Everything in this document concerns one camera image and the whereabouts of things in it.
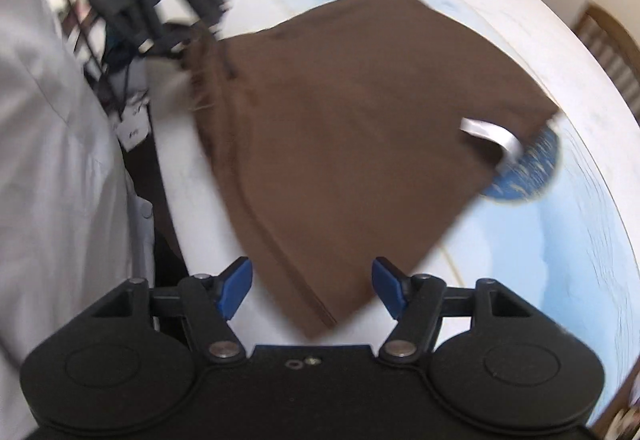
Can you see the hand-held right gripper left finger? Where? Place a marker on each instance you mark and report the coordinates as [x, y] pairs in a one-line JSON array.
[[235, 285]]

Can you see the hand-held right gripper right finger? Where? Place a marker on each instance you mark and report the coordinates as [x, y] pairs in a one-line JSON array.
[[387, 287]]

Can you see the brown shirt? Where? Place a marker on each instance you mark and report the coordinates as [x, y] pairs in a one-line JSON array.
[[350, 145]]

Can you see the white paper tag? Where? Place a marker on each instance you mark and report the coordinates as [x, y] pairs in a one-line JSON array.
[[134, 128]]

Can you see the person's white shirt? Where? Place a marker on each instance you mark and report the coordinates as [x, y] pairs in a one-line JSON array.
[[50, 170]]

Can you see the wooden chair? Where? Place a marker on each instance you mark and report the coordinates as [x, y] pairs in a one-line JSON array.
[[612, 50]]

